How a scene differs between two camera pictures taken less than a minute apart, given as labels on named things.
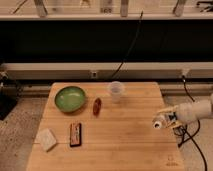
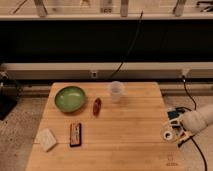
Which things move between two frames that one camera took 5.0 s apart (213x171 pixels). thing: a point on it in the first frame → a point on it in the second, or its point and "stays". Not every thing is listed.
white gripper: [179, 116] → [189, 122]
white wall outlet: [94, 74] stays
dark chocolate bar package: [75, 134] stays
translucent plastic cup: [116, 91] stays
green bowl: [70, 99] stays
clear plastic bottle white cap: [163, 120] → [169, 135]
